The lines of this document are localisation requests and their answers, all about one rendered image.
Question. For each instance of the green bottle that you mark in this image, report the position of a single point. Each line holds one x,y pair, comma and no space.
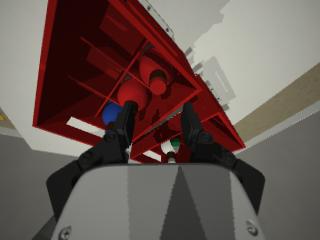
175,141

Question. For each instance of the dark blue bottle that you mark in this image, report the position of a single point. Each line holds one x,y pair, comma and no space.
110,113

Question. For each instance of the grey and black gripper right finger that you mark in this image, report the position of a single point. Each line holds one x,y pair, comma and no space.
205,150

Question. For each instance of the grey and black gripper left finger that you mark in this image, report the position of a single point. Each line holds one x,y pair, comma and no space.
112,148

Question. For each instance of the red crate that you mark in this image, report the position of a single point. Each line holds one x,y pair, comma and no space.
170,127
79,36

